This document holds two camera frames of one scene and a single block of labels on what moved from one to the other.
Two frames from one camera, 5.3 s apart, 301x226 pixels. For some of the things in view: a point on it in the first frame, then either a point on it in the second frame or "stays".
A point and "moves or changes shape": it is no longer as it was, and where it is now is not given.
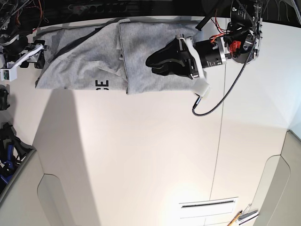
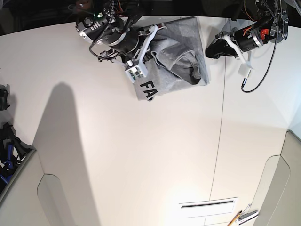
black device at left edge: (4, 103) stays
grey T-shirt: (112, 55) moves or changes shape
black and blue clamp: (13, 152) stays
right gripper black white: (178, 57) to (220, 48)
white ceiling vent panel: (207, 207) stays
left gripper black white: (34, 54) to (149, 32)
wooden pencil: (232, 222) stays
